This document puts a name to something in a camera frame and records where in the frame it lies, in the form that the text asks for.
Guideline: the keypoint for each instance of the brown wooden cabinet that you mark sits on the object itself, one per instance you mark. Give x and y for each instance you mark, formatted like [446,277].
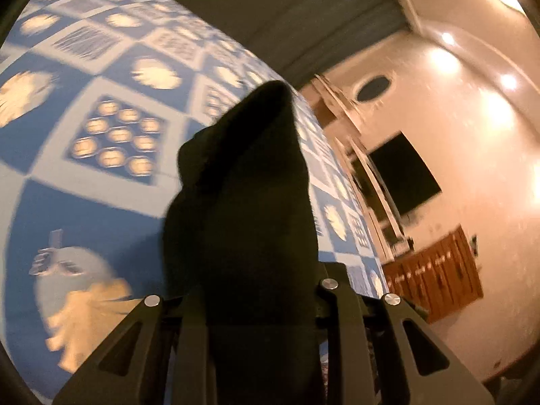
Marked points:
[439,280]

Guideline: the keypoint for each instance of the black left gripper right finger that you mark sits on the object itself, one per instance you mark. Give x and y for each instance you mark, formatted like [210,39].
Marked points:
[381,351]

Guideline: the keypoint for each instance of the black wall television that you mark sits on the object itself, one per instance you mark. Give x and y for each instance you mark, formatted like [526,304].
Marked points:
[404,173]

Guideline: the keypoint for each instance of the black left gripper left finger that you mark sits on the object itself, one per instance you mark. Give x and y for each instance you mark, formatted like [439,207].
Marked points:
[160,347]

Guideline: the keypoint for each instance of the white shelf unit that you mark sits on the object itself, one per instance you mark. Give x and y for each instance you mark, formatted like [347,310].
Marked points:
[343,123]

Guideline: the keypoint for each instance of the oval white framed mirror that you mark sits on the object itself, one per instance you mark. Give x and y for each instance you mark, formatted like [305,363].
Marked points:
[372,89]

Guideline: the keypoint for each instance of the black pants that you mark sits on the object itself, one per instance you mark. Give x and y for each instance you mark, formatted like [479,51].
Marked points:
[240,238]

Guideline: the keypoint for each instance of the blue patterned bed sheet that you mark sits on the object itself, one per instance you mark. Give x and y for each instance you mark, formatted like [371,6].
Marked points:
[97,96]

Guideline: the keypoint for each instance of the dark grey curtain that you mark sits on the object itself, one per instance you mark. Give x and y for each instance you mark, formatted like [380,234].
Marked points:
[299,38]

